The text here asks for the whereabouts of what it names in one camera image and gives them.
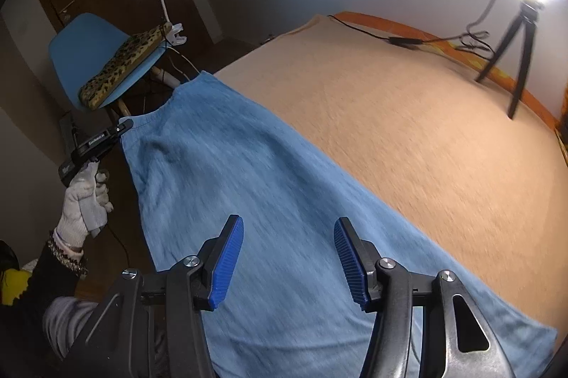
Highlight orange bed sheet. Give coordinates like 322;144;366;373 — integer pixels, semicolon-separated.
333;11;562;130

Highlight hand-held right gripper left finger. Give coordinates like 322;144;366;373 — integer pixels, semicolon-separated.
84;215;245;378

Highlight white lamp cable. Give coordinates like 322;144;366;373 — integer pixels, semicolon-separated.
166;47;200;88

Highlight leopard print cushion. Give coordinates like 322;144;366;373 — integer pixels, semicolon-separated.
79;25;169;111

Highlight blue denim pants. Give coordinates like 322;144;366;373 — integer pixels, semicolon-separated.
119;71;557;378

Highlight blue chair with wooden legs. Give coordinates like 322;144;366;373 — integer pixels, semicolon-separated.
49;13;178;117

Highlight yellow object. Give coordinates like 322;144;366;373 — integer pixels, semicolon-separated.
0;267;32;307

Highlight grey striped clothing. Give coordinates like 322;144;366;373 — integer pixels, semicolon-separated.
42;297;100;361

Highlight small black tripod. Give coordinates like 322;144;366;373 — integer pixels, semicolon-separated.
475;0;546;120

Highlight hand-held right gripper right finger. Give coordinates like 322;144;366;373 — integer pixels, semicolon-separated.
334;217;518;378

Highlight black cable with inline switch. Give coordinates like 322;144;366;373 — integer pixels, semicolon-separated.
327;0;507;61

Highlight person's left forearm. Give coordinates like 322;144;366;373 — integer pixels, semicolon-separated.
13;229;89;334

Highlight person's left hand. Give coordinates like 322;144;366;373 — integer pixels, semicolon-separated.
52;161;114;250

